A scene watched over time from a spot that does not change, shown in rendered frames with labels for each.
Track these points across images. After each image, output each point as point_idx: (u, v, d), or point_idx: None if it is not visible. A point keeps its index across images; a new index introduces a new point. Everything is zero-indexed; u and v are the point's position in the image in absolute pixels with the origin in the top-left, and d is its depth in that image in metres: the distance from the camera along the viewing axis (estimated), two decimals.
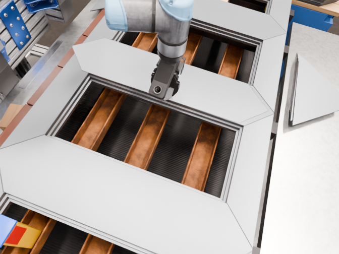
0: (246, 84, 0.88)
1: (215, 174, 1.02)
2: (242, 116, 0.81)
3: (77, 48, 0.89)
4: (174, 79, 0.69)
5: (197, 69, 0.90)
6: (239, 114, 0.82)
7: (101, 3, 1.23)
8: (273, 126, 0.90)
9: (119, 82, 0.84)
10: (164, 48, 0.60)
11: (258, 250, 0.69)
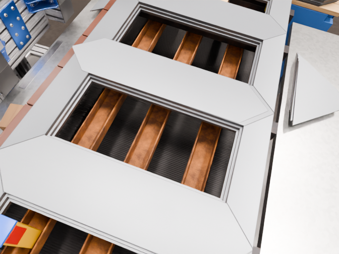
0: (246, 84, 0.88)
1: (215, 174, 1.02)
2: (242, 116, 0.81)
3: (77, 48, 0.89)
4: None
5: (197, 69, 0.90)
6: (239, 114, 0.82)
7: (101, 3, 1.23)
8: (273, 126, 0.90)
9: (119, 82, 0.84)
10: None
11: (258, 250, 0.69)
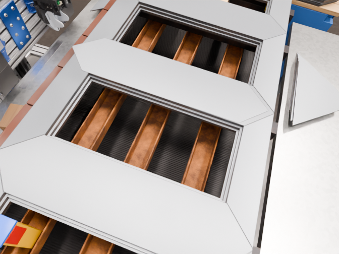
0: (246, 84, 0.88)
1: (215, 174, 1.02)
2: (242, 116, 0.81)
3: (77, 48, 0.89)
4: None
5: (197, 69, 0.90)
6: (239, 114, 0.82)
7: (101, 3, 1.23)
8: (273, 126, 0.90)
9: (119, 82, 0.84)
10: None
11: (258, 250, 0.69)
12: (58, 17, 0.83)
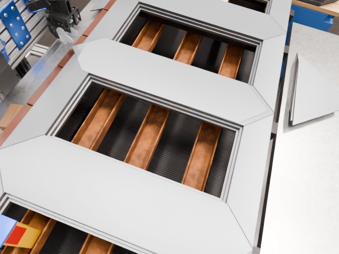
0: (246, 84, 0.88)
1: (215, 174, 1.02)
2: (242, 116, 0.81)
3: (77, 48, 0.89)
4: (46, 14, 0.78)
5: (197, 69, 0.90)
6: (239, 114, 0.82)
7: (101, 3, 1.23)
8: (273, 126, 0.90)
9: (119, 82, 0.84)
10: None
11: (258, 250, 0.69)
12: (68, 32, 0.88)
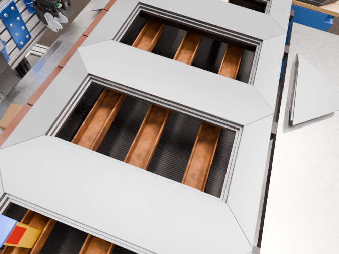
0: (252, 86, 0.88)
1: (215, 174, 1.02)
2: (248, 118, 0.81)
3: (83, 50, 0.89)
4: None
5: (203, 71, 0.90)
6: (246, 116, 0.81)
7: (101, 3, 1.23)
8: (273, 126, 0.90)
9: (125, 84, 0.83)
10: None
11: (258, 250, 0.69)
12: (57, 18, 0.84)
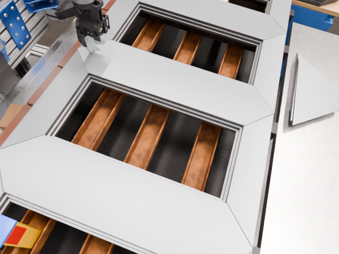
0: (252, 86, 0.88)
1: (215, 174, 1.02)
2: (248, 118, 0.81)
3: (83, 50, 0.89)
4: (75, 23, 0.76)
5: (203, 71, 0.90)
6: (246, 116, 0.81)
7: None
8: (273, 126, 0.90)
9: (125, 84, 0.83)
10: None
11: (258, 250, 0.69)
12: (95, 40, 0.86)
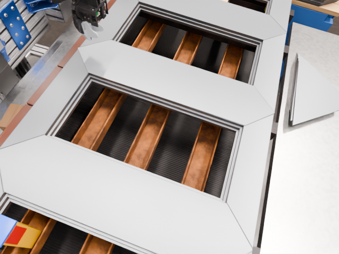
0: (252, 86, 0.88)
1: (215, 174, 1.02)
2: (248, 118, 0.81)
3: (83, 50, 0.89)
4: (71, 7, 0.71)
5: (203, 71, 0.90)
6: (246, 116, 0.81)
7: None
8: (273, 126, 0.90)
9: (125, 84, 0.83)
10: None
11: (258, 250, 0.69)
12: (92, 26, 0.81)
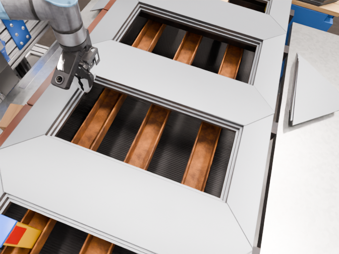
0: (252, 86, 0.88)
1: (215, 174, 1.02)
2: (248, 118, 0.81)
3: None
4: (82, 69, 0.68)
5: (203, 71, 0.90)
6: (246, 116, 0.81)
7: (101, 3, 1.23)
8: (273, 126, 0.90)
9: (125, 84, 0.83)
10: (58, 36, 0.59)
11: (258, 250, 0.69)
12: (80, 79, 0.78)
